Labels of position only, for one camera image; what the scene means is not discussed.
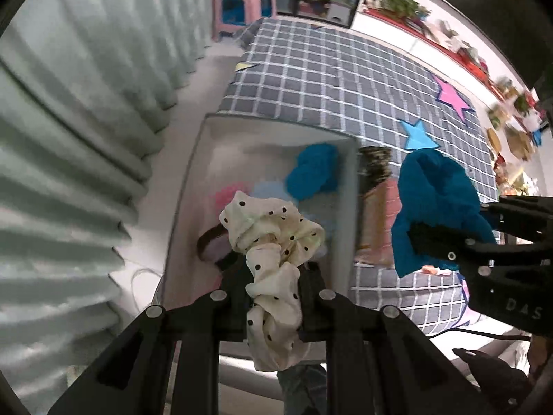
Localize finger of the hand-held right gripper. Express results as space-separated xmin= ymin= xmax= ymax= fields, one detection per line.
xmin=407 ymin=221 xmax=553 ymax=275
xmin=479 ymin=196 xmax=553 ymax=243

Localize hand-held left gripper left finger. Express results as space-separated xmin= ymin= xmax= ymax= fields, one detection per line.
xmin=47 ymin=264 xmax=250 ymax=415

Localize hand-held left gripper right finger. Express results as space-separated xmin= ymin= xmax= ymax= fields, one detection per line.
xmin=297 ymin=264 xmax=491 ymax=415

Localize purple and brown scrunchie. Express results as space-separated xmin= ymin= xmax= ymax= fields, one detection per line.
xmin=196 ymin=225 xmax=243 ymax=271

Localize cream polka dot scrunchie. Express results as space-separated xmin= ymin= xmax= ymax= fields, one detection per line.
xmin=219 ymin=190 xmax=326 ymax=373

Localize light blue fluffy scrunchie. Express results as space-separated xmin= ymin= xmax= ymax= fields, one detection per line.
xmin=250 ymin=181 xmax=335 ymax=234

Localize white storage box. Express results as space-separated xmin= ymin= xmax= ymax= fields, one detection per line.
xmin=152 ymin=113 xmax=361 ymax=366

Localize person's leg in jeans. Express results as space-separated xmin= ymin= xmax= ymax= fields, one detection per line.
xmin=275 ymin=363 xmax=331 ymax=415

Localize leopard print scrunchie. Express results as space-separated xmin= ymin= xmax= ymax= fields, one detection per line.
xmin=358 ymin=146 xmax=394 ymax=191

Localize grey checked star blanket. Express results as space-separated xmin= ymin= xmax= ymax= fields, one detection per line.
xmin=218 ymin=17 xmax=502 ymax=337

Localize pale green curtain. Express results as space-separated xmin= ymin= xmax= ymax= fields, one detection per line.
xmin=0 ymin=0 xmax=217 ymax=407

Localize green potted plant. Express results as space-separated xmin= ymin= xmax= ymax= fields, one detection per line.
xmin=367 ymin=0 xmax=430 ymax=22

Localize pink plastic stool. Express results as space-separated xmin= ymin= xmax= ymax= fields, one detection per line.
xmin=212 ymin=0 xmax=277 ymax=43

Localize black cable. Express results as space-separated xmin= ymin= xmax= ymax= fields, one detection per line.
xmin=425 ymin=328 xmax=532 ymax=343

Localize white cable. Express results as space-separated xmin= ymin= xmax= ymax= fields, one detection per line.
xmin=130 ymin=268 xmax=165 ymax=312

